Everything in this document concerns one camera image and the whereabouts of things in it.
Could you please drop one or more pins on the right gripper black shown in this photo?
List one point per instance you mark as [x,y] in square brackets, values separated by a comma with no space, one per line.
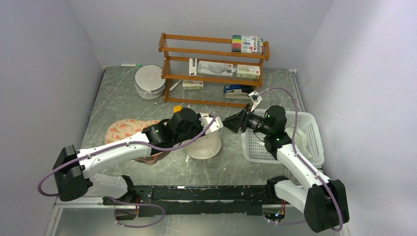
[234,122]

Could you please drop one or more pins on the beige mesh laundry bag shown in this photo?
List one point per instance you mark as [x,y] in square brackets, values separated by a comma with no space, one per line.
[206,147]

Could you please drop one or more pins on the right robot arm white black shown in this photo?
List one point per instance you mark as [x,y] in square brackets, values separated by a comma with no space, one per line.
[322,201]

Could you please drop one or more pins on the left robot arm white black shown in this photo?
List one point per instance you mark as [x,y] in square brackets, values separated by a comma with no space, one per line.
[76,172]

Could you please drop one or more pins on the white mesh laundry bag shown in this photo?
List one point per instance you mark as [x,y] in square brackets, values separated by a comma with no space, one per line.
[149,83]

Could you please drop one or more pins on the pink floral bra bag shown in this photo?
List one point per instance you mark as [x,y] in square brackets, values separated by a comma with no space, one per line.
[127,127]

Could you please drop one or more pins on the beige stapler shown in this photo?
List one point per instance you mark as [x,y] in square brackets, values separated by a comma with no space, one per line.
[236,95]

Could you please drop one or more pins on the blue stapler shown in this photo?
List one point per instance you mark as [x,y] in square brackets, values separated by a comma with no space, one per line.
[243,88]

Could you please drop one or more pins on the green white box upper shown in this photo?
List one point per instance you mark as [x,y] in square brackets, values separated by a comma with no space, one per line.
[248,71]

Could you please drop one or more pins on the green white box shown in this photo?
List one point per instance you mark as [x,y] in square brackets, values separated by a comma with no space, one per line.
[248,71]
[192,85]

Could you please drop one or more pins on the yellow grey eraser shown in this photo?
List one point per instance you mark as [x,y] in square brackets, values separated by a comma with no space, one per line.
[177,108]

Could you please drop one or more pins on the green white box lower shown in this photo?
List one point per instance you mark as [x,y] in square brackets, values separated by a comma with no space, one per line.
[192,85]

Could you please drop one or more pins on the clear packaged item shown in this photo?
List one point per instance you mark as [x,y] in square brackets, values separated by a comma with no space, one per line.
[216,68]

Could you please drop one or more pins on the orange wooden shelf rack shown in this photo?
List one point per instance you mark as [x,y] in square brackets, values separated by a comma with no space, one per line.
[178,49]

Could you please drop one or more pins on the white pink marker pen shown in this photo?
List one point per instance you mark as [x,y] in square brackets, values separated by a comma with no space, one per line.
[174,85]

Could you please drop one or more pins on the white plastic basket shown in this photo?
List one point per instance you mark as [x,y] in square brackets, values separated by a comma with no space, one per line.
[253,145]

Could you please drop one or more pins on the marker pen set pack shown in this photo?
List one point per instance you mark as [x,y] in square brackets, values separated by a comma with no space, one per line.
[247,44]

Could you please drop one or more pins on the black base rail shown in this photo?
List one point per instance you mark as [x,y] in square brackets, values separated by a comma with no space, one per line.
[151,201]

